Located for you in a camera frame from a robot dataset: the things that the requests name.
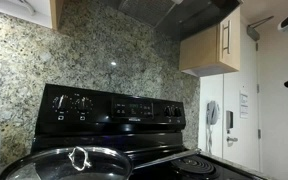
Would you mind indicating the stainless steel frying pan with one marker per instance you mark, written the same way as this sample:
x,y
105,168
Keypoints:
x,y
170,158

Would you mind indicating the stove digital control display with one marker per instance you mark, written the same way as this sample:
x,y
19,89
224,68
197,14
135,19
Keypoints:
x,y
132,108

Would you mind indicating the black stove knob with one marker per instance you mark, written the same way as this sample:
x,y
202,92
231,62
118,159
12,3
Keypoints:
x,y
61,103
176,111
84,104
168,111

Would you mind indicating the black electric stove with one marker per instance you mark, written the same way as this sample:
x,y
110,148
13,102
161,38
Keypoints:
x,y
117,133

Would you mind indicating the dark range hood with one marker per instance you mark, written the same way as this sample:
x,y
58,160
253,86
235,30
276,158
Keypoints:
x,y
184,16

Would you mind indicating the large black coil burner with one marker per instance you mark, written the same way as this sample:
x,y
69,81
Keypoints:
x,y
194,165

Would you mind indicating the white paper notice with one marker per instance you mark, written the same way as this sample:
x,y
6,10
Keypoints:
x,y
244,105

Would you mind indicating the white door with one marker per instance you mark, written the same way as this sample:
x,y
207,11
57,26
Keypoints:
x,y
247,146

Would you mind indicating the metal door closer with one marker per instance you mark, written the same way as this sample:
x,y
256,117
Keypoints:
x,y
253,33

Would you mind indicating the light wood wall cabinet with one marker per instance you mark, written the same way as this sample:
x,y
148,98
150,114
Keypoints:
x,y
200,50

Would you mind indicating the grey wall phone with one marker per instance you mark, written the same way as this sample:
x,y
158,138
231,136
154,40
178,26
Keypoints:
x,y
212,111

